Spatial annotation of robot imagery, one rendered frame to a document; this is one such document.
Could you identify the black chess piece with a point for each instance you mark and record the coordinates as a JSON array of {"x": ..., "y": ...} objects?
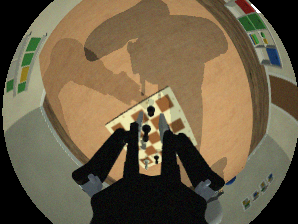
[
  {"x": 150, "y": 109},
  {"x": 146, "y": 129}
]

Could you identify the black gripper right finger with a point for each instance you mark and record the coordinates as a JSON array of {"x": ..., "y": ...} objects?
[{"x": 205, "y": 181}]

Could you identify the chessboard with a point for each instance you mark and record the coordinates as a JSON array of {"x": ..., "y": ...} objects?
[{"x": 163, "y": 102}]

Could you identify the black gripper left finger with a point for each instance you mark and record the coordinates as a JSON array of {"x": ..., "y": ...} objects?
[{"x": 91, "y": 175}]

